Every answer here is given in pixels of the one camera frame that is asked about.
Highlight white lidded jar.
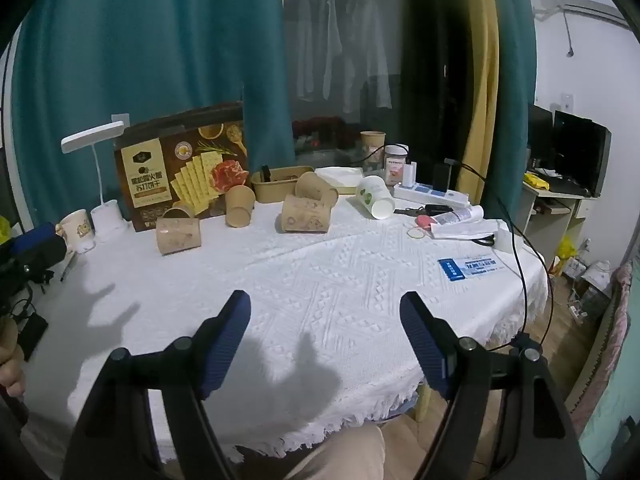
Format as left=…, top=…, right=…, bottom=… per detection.
left=384, top=144, right=410, bottom=184

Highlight white desk lamp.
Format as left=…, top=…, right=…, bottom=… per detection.
left=61, top=121, right=128, bottom=233

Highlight yellow curtain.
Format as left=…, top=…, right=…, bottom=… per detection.
left=457, top=0, right=501, bottom=196

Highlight grey computer desk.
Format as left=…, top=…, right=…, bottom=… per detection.
left=515, top=180, right=601, bottom=267

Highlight large teal curtain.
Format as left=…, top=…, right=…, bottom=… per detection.
left=12, top=0, right=296, bottom=221

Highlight pink and teal bedding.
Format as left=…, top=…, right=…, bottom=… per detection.
left=565, top=255, right=640, bottom=480

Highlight white napkin tray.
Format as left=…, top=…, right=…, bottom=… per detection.
left=315, top=166, right=376, bottom=195

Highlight black monitor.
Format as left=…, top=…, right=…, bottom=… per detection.
left=552, top=110, right=612, bottom=198

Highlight rolled white papers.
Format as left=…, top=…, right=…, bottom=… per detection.
left=430, top=205, right=485, bottom=238

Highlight white printed mug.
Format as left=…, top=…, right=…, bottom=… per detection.
left=56, top=208, right=97, bottom=254

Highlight white textured tablecloth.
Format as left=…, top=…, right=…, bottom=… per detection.
left=22, top=167, right=548, bottom=463

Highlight person's left hand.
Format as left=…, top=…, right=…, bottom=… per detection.
left=0, top=317, right=27, bottom=403

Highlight brown paper food container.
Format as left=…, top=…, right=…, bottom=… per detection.
left=250, top=165, right=316, bottom=203

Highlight white air conditioner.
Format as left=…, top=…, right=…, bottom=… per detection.
left=532, top=0, right=636, bottom=31

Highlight hanging white shirt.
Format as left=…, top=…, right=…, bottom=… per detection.
left=295, top=0, right=343, bottom=101
left=345, top=0, right=393, bottom=111

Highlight white green-print paper cup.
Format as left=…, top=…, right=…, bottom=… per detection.
left=356, top=175, right=396, bottom=220

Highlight white power strip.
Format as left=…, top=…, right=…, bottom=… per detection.
left=393, top=182, right=471, bottom=207

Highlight black key fob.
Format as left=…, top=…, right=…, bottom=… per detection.
left=400, top=204, right=453, bottom=216

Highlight brown cracker box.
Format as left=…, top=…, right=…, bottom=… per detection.
left=114, top=101, right=250, bottom=232

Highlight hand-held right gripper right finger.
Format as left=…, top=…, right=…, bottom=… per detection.
left=399, top=291, right=587, bottom=480

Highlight person's leg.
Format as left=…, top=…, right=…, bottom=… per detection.
left=285, top=422, right=386, bottom=480

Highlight white boxes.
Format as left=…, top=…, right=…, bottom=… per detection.
left=570, top=260, right=613, bottom=322

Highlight narrow teal curtain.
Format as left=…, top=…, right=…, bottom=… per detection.
left=487, top=0, right=538, bottom=217

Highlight dark red cloth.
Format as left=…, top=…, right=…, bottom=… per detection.
left=292, top=116, right=361, bottom=153

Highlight tall brown paper cup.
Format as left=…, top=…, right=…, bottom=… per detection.
left=360, top=131, right=387, bottom=168

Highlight black cable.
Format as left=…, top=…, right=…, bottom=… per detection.
left=445, top=160, right=557, bottom=352

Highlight blue and white card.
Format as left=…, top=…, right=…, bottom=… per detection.
left=437, top=256, right=503, bottom=283

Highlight black flat pouch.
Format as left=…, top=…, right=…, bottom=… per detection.
left=17, top=312, right=49, bottom=361

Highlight black computer tower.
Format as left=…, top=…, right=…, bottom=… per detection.
left=527, top=104, right=553, bottom=171

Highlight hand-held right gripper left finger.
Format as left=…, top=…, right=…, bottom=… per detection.
left=60, top=290, right=251, bottom=480

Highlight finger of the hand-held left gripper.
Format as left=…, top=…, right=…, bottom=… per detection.
left=10, top=224, right=68, bottom=267

